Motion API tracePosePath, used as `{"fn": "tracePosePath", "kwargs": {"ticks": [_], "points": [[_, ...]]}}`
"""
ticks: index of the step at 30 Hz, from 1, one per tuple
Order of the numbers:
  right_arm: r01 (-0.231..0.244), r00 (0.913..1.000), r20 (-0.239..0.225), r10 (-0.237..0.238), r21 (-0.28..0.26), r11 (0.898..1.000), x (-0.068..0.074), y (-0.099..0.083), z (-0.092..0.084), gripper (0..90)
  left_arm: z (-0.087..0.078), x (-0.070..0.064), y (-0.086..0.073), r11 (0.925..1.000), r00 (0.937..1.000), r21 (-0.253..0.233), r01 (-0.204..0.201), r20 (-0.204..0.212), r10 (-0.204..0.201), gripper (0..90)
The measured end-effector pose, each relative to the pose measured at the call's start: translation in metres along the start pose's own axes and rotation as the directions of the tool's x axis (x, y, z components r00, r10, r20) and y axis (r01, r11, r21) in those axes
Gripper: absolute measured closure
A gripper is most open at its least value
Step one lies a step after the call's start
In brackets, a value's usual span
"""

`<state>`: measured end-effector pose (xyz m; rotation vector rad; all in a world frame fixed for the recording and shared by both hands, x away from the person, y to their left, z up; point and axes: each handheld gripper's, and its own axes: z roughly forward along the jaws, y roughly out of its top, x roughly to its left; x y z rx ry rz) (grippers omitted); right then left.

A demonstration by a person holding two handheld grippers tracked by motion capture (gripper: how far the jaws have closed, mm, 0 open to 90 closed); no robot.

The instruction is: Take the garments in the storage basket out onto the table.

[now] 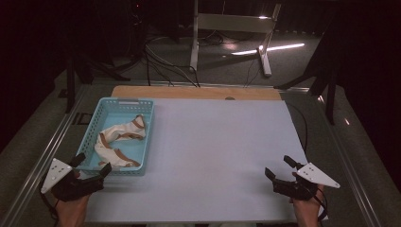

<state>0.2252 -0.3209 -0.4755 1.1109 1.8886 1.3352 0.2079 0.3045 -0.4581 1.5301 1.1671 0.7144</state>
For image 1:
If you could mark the person's right hand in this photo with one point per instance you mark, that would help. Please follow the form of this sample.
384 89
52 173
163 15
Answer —
308 213

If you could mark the white table mat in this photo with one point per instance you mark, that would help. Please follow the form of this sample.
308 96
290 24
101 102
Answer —
214 157

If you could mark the person's left hand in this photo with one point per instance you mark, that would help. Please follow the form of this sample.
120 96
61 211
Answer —
73 213

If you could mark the metal floor rail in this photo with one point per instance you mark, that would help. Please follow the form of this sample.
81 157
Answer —
41 164
350 167

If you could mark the white cloth with brown trim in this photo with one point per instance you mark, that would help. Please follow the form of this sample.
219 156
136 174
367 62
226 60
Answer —
108 135

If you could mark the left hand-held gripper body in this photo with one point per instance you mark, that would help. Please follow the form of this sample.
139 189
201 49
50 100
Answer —
74 187

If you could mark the white metal stand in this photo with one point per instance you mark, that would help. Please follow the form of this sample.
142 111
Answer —
231 22

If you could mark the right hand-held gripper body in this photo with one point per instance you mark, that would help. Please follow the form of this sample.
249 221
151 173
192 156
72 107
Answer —
294 189

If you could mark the light blue plastic basket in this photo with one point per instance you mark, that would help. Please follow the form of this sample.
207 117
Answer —
138 151

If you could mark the black tripod stand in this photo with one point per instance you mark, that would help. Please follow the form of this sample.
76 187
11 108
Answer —
324 75
83 71

